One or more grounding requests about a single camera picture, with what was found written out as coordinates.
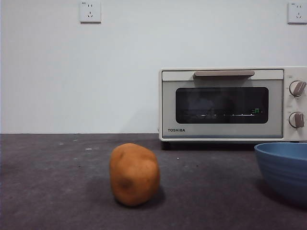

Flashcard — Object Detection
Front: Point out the white wall socket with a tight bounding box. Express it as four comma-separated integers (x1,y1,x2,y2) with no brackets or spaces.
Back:
287,1,307,25
80,0,102,24

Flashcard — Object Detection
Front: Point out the brown potato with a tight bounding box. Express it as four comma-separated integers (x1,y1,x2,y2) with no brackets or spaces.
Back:
109,143,161,207

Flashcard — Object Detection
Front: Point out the white beige oven knob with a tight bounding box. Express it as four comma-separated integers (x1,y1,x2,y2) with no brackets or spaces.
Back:
288,80,307,98
287,112,306,129

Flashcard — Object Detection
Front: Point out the blue ribbed bowl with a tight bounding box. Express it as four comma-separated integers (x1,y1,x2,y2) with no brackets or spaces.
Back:
254,142,307,208

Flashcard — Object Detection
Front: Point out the metal wire oven rack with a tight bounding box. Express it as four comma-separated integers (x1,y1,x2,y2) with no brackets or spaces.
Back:
184,112,262,119

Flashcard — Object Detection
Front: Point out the white Toshiba toaster oven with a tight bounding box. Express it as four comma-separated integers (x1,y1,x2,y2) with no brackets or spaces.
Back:
158,66,307,150

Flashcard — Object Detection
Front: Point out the glass oven door beige handle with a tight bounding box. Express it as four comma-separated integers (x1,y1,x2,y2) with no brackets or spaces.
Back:
161,69,284,139

